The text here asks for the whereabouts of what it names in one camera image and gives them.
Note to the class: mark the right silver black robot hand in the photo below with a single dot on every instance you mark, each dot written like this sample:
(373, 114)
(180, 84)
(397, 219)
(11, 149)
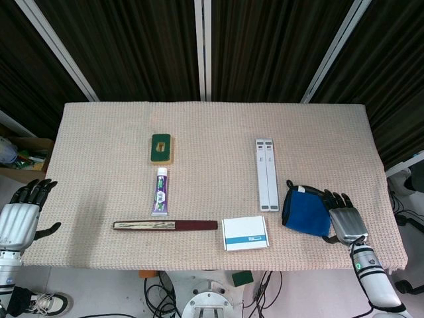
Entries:
(348, 222)

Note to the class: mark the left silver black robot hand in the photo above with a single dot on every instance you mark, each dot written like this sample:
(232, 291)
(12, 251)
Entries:
(18, 217)

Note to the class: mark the blue cloth with black trim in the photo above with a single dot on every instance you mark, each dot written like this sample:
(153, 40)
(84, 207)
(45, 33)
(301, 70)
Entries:
(306, 212)

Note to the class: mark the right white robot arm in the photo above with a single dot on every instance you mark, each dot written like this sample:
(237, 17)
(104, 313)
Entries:
(376, 278)

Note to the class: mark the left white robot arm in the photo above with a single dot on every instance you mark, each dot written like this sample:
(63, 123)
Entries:
(6, 275)

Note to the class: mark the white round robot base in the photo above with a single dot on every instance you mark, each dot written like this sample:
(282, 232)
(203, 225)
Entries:
(208, 303)

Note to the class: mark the cardboard box with clutter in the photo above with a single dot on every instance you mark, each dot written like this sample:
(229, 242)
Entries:
(23, 155)

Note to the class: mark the black office chair base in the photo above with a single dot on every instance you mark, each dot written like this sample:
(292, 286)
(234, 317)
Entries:
(409, 212)

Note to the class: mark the white black sneaker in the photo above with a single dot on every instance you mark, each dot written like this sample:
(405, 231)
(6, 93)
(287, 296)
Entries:
(49, 303)

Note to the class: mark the white folding laptop stand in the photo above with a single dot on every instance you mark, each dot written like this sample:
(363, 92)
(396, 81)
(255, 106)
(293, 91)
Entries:
(267, 175)

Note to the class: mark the white box with blue stripe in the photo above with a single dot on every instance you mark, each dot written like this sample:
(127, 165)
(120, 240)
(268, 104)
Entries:
(244, 234)

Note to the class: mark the green sponge on floor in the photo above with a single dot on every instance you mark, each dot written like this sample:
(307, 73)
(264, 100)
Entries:
(242, 278)

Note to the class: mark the beige woven tablecloth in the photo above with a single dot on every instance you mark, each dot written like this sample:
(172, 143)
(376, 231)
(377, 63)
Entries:
(212, 185)

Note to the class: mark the orange object under table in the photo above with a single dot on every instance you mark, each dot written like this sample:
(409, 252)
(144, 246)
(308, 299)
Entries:
(147, 274)

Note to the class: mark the purple white toothpaste tube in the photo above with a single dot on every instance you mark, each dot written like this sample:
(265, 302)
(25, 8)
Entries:
(160, 193)

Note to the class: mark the dark red folding fan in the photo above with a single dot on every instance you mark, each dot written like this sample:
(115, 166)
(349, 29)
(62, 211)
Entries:
(165, 225)

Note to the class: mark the green yellow sponge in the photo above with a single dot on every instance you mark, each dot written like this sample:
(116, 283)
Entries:
(161, 148)

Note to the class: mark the white partition frame post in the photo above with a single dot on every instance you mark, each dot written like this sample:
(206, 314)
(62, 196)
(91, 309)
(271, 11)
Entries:
(334, 49)
(61, 49)
(203, 49)

